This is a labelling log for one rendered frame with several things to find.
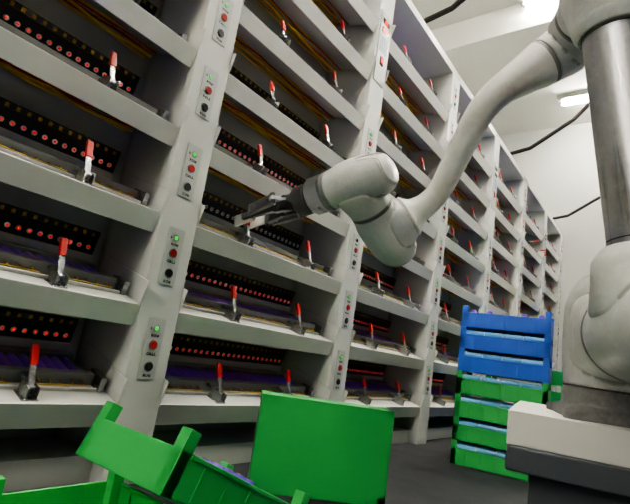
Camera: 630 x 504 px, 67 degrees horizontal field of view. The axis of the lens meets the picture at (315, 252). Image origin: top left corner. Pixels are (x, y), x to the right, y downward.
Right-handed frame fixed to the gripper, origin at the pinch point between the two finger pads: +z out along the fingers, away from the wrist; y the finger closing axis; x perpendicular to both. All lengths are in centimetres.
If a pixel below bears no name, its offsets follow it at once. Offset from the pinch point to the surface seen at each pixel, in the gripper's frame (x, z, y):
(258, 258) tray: -9.6, 0.0, 3.6
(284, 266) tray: -9.3, -0.2, 14.0
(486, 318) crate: -17, -30, 93
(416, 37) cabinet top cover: 109, -23, 82
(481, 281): 21, -6, 183
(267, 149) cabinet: 34.1, 9.6, 18.5
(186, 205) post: -4.2, -1.9, -21.8
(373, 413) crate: -49, -24, 16
